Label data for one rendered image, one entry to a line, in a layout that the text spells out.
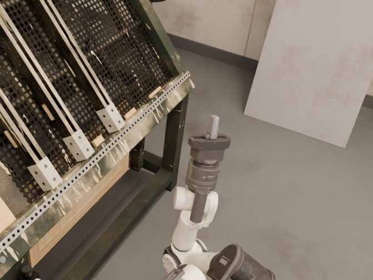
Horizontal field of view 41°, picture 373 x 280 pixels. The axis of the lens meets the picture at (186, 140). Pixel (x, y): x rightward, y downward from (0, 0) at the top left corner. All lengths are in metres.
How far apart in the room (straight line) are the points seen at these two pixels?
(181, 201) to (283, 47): 2.84
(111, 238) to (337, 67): 2.20
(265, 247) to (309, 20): 1.79
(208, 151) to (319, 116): 2.88
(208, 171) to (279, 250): 1.96
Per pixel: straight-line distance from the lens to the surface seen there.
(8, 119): 2.08
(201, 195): 1.36
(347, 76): 4.10
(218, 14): 4.82
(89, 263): 2.82
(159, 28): 2.91
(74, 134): 2.24
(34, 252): 2.67
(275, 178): 3.73
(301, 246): 3.33
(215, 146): 1.35
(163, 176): 3.29
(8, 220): 2.07
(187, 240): 1.55
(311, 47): 4.09
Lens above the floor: 2.42
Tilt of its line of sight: 38 degrees down
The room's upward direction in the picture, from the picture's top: 8 degrees clockwise
